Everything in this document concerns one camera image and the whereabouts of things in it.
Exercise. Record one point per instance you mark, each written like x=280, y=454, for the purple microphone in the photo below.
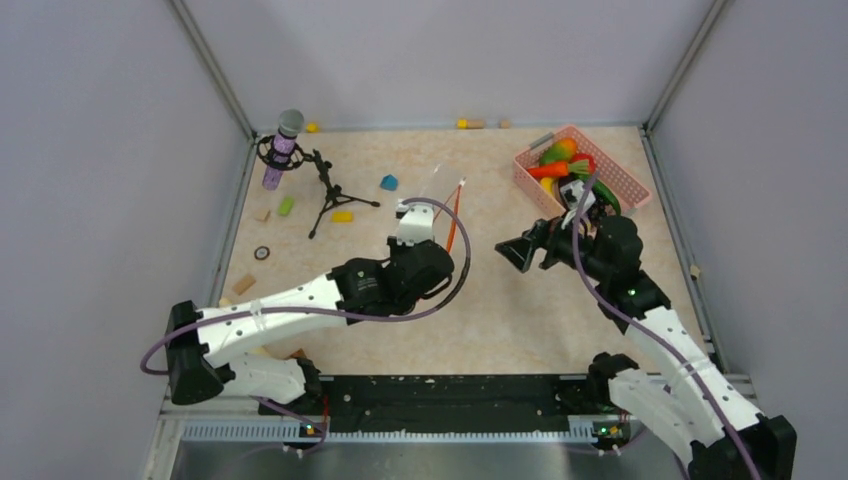
x=280, y=148

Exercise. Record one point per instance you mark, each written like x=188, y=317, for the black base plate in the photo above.
x=443, y=404

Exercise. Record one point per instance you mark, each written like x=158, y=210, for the small tan wooden cube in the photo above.
x=263, y=215

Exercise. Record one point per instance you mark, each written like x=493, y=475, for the clear orange zip bag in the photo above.
x=444, y=184

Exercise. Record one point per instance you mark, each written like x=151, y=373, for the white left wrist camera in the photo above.
x=415, y=223

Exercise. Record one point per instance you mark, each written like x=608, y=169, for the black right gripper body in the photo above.
x=561, y=239

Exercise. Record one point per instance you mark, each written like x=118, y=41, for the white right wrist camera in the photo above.
x=570, y=191

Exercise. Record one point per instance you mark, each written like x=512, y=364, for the pink plastic basket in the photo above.
x=631, y=193

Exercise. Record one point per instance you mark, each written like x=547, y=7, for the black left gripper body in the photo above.
x=397, y=251

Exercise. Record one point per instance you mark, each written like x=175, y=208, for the yellow tan cylinder at wall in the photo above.
x=470, y=124

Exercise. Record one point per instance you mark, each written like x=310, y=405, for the green block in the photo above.
x=285, y=207

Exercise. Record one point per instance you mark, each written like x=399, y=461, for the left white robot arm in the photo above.
x=210, y=350

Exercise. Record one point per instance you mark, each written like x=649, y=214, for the toy mango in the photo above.
x=561, y=151

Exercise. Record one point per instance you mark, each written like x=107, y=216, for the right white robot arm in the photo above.
x=714, y=431

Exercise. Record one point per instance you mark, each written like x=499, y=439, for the tan wooden block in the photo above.
x=243, y=284

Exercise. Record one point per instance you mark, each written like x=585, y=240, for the black microphone tripod stand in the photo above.
x=334, y=196

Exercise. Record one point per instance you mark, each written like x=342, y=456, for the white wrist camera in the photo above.
x=570, y=191
x=415, y=223

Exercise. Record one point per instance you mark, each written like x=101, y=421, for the toy green cucumber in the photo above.
x=606, y=200

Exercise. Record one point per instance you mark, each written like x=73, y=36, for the blue block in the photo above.
x=389, y=183

